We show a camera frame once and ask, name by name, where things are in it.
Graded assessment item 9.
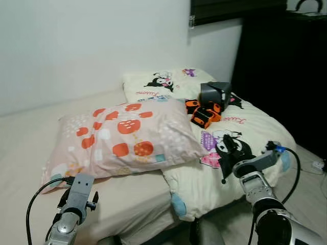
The cream duvet with cartoon prints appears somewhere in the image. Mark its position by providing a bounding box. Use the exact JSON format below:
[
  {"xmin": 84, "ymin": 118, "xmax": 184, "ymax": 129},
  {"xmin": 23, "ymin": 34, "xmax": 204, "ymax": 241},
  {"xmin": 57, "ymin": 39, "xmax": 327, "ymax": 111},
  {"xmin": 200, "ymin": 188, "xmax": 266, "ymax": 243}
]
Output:
[{"xmin": 123, "ymin": 68, "xmax": 297, "ymax": 222}]

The grey robot leg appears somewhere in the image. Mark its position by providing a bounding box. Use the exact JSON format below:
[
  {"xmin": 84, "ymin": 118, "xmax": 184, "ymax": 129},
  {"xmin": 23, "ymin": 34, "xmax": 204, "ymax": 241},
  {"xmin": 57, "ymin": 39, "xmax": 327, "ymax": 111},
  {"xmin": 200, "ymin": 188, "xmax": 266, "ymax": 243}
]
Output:
[
  {"xmin": 189, "ymin": 218, "xmax": 228, "ymax": 245},
  {"xmin": 97, "ymin": 235, "xmax": 126, "ymax": 245}
]

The grey left robot leg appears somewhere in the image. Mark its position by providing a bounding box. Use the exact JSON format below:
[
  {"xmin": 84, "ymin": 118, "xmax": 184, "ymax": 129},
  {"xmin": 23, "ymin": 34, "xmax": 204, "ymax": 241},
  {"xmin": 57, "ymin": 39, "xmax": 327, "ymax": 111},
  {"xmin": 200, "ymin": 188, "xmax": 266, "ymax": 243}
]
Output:
[{"xmin": 97, "ymin": 235, "xmax": 126, "ymax": 245}]

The dark grey box device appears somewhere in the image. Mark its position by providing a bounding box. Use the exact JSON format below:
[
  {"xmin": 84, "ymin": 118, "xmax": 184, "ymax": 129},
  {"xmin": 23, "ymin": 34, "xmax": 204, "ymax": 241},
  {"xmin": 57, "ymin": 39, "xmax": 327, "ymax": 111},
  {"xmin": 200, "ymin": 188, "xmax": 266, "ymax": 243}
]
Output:
[{"xmin": 200, "ymin": 81, "xmax": 232, "ymax": 111}]

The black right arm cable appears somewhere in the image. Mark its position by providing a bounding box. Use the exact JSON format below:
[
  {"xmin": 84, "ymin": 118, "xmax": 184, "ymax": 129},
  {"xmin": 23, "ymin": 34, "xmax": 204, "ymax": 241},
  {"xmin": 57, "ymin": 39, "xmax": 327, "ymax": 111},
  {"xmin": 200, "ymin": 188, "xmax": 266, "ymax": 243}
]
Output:
[{"xmin": 249, "ymin": 145, "xmax": 302, "ymax": 245}]

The small orange and black gadget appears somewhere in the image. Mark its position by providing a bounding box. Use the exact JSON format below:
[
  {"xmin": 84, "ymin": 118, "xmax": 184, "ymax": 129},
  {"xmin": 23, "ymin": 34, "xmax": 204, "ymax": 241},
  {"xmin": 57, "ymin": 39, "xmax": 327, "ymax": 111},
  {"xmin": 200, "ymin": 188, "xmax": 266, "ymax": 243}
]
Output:
[{"xmin": 184, "ymin": 100, "xmax": 201, "ymax": 114}]

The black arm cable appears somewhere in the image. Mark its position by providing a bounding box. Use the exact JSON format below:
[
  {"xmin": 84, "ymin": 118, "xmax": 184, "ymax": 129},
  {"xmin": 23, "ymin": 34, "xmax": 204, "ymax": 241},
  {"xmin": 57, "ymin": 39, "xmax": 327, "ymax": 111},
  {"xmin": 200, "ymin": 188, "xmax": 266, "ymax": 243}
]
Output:
[
  {"xmin": 26, "ymin": 175, "xmax": 77, "ymax": 245},
  {"xmin": 249, "ymin": 145, "xmax": 302, "ymax": 245}
]

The grey right robot leg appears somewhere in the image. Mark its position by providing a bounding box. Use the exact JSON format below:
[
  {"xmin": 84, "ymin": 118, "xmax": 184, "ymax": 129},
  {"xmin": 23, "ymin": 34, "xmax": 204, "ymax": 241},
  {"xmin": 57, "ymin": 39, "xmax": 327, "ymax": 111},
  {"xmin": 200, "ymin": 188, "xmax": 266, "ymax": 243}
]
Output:
[{"xmin": 189, "ymin": 218, "xmax": 228, "ymax": 245}]

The large orange and black gadget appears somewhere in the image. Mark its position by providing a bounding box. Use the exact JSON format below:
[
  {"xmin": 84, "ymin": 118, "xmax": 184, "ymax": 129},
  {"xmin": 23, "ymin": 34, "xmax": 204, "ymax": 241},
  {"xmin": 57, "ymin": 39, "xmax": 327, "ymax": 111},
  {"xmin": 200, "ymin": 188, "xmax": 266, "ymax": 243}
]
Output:
[{"xmin": 191, "ymin": 103, "xmax": 223, "ymax": 129}]

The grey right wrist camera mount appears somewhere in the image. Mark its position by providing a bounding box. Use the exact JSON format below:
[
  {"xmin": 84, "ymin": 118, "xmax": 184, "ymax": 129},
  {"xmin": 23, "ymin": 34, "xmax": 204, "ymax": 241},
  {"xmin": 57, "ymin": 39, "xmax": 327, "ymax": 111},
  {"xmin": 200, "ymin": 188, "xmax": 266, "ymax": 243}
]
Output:
[{"xmin": 233, "ymin": 150, "xmax": 283, "ymax": 178}]

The bed with cream sheet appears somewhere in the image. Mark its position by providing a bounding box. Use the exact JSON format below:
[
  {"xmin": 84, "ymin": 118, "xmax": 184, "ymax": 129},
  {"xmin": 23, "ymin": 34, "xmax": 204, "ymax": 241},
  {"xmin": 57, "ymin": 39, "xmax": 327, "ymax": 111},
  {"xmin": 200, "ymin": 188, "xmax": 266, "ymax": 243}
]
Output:
[{"xmin": 0, "ymin": 89, "xmax": 327, "ymax": 245}]

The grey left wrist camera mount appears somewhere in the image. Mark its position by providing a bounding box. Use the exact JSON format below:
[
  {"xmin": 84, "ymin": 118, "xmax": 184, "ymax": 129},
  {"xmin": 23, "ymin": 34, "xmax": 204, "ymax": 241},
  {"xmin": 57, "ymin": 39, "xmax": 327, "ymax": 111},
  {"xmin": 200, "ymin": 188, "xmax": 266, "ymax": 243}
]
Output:
[{"xmin": 65, "ymin": 173, "xmax": 96, "ymax": 211}]

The pink pillow with orange prints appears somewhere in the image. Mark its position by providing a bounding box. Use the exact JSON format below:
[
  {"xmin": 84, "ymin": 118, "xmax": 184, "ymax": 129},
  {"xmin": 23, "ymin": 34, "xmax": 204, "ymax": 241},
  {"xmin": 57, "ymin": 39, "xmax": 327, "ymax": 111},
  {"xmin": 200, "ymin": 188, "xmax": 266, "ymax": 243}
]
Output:
[{"xmin": 41, "ymin": 97, "xmax": 206, "ymax": 194}]

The black bag handle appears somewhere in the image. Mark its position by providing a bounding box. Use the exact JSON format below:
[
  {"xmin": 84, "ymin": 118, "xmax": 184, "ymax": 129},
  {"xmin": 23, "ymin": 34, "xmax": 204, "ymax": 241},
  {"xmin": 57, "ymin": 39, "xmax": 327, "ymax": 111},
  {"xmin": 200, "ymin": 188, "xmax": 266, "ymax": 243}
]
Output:
[{"xmin": 293, "ymin": 0, "xmax": 325, "ymax": 15}]

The black wardrobe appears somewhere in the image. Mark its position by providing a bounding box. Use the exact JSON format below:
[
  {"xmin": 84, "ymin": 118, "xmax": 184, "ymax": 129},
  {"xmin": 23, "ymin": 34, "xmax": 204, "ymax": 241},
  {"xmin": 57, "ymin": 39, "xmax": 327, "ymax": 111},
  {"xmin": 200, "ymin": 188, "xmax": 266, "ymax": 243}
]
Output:
[{"xmin": 231, "ymin": 9, "xmax": 327, "ymax": 160}]

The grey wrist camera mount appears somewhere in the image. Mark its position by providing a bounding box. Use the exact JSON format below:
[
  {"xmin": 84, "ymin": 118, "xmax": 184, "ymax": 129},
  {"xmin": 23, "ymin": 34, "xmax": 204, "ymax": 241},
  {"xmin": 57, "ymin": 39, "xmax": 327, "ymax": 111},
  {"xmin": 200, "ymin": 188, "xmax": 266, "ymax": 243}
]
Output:
[
  {"xmin": 65, "ymin": 173, "xmax": 96, "ymax": 211},
  {"xmin": 233, "ymin": 150, "xmax": 283, "ymax": 178}
]

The white floor power socket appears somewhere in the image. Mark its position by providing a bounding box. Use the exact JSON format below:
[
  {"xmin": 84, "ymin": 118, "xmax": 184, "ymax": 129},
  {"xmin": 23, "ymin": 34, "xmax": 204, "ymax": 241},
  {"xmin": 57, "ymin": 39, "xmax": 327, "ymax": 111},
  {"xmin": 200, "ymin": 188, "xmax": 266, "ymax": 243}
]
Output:
[{"xmin": 311, "ymin": 160, "xmax": 327, "ymax": 173}]

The dark window frame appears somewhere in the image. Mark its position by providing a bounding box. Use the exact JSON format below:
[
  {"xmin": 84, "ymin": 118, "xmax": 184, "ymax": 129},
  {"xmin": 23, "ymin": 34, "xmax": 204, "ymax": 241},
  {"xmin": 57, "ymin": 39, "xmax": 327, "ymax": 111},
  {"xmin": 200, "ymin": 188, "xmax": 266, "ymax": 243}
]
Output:
[{"xmin": 190, "ymin": 0, "xmax": 288, "ymax": 27}]

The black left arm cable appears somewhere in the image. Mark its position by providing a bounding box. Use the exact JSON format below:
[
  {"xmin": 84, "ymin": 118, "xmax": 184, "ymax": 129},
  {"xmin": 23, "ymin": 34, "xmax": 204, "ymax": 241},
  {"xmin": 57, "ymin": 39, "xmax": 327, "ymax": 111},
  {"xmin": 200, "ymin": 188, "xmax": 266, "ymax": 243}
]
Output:
[{"xmin": 26, "ymin": 175, "xmax": 77, "ymax": 245}]

